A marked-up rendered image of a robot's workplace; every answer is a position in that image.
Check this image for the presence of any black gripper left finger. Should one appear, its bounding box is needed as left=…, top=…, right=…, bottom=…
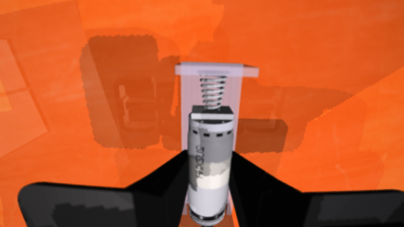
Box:
left=17, top=149, right=189, bottom=227

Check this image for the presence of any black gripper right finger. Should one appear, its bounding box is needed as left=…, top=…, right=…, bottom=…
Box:
left=229, top=151, right=404, bottom=227

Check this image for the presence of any grey cylindrical battery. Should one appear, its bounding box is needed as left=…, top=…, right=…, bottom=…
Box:
left=187, top=112, right=234, bottom=226

